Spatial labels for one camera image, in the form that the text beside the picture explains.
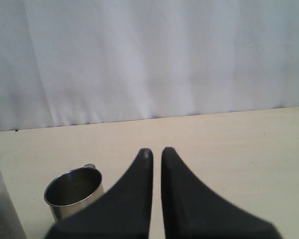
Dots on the white curtain backdrop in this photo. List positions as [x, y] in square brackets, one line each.
[68, 62]

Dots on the translucent plastic container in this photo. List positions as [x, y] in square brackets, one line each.
[10, 225]

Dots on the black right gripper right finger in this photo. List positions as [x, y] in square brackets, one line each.
[191, 210]

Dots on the steel mug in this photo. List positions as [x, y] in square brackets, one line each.
[73, 191]

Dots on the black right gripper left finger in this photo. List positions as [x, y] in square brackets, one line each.
[123, 212]

